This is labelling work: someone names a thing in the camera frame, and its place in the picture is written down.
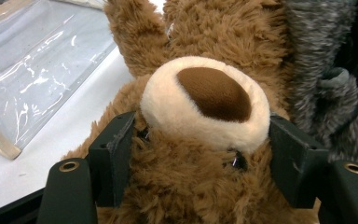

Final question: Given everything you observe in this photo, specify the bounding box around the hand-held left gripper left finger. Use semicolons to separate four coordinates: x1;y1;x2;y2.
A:
88;111;136;208

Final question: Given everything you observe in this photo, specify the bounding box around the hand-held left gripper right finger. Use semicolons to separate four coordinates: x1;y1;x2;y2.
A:
268;113;330;209

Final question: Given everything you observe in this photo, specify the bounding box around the grey fuzzy doll sweater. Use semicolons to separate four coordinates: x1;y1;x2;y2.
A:
283;0;358;171

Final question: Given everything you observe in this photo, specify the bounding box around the brown teddy bear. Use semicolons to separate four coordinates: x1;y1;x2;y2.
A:
62;0;321;224

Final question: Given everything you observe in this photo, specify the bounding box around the clear plastic bag beige trim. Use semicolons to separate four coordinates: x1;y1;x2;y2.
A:
0;0;119;161

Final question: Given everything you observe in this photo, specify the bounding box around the white table sheet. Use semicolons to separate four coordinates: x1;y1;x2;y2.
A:
0;0;166;213

